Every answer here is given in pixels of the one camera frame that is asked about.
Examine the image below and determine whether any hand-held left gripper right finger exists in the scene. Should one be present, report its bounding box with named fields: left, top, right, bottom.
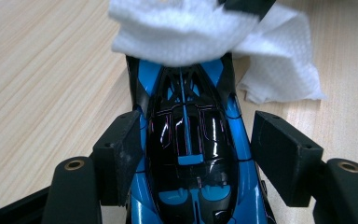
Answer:
left=250, top=110, right=324, bottom=208

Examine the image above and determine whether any blue and black toy car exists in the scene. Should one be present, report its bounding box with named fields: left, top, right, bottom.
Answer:
left=125, top=52, right=278, bottom=224

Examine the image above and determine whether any white wet wipe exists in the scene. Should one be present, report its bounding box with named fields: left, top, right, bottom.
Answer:
left=107, top=0, right=328, bottom=105

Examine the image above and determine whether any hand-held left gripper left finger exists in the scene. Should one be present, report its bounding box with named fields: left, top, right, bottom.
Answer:
left=92, top=110, right=145, bottom=208

